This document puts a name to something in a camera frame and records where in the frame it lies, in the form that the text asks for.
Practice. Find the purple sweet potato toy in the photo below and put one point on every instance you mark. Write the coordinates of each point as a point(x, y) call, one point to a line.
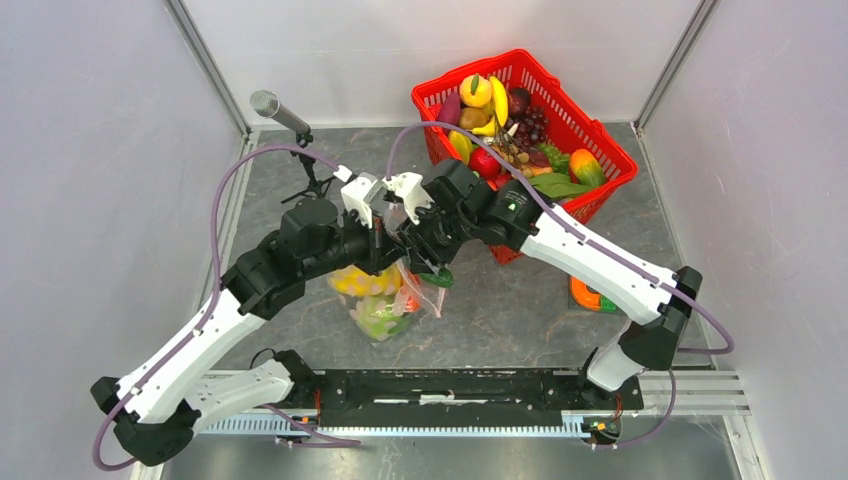
point(450, 110)

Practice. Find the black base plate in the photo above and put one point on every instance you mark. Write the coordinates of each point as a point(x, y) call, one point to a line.
point(523, 397)

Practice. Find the yellow banana bunch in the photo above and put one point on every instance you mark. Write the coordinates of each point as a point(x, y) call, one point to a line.
point(354, 282)

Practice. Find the single yellow banana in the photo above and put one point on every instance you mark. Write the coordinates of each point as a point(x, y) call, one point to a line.
point(500, 108)

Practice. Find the yellow green starfruit toy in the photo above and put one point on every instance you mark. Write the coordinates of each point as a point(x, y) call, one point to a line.
point(462, 144)

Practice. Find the red apple toy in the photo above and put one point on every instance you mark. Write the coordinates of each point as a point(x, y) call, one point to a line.
point(484, 164)

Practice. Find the dark grape bunch toy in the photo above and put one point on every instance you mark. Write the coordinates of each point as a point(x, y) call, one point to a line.
point(526, 124)

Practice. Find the brown twig nut bunch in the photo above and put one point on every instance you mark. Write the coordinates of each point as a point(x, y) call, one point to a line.
point(505, 146)

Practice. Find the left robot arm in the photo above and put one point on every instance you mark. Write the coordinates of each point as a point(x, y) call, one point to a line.
point(157, 410)

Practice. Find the green cucumber toy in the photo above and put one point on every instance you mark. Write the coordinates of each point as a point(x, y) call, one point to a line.
point(443, 278)

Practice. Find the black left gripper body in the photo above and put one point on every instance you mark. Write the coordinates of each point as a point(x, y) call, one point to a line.
point(356, 244)

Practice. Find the red plastic basket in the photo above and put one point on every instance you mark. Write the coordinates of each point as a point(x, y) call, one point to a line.
point(570, 128)

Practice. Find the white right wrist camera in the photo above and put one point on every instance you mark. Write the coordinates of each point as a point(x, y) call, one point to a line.
point(408, 188)

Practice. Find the clear pink zip top bag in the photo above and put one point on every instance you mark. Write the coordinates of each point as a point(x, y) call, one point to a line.
point(431, 302)

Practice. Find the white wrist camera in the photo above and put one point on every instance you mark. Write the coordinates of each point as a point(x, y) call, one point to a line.
point(408, 188)
point(358, 192)

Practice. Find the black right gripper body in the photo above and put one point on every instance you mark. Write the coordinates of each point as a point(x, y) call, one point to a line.
point(437, 230)

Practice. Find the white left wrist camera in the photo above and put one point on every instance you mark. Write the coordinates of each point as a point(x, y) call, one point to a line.
point(358, 192)

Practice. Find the mango toy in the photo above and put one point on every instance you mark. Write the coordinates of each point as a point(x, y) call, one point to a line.
point(586, 168)

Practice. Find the grey microphone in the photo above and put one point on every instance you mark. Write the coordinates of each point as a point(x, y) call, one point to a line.
point(268, 105)

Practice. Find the red pepper toy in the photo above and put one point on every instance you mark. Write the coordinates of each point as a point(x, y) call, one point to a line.
point(496, 183)

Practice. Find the black microphone tripod stand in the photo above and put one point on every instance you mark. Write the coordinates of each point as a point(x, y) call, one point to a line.
point(315, 188)

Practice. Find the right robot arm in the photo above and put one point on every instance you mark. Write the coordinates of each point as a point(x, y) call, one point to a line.
point(451, 206)

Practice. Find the brown potato toy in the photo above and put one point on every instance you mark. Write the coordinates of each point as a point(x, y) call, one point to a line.
point(471, 118)

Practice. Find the orange carrot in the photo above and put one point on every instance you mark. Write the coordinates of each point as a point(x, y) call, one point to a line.
point(410, 291)

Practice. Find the green leaf vegetable toy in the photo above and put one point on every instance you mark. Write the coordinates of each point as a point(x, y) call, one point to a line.
point(558, 186)

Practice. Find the papaya slice toy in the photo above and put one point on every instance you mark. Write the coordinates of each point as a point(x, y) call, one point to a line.
point(533, 162)

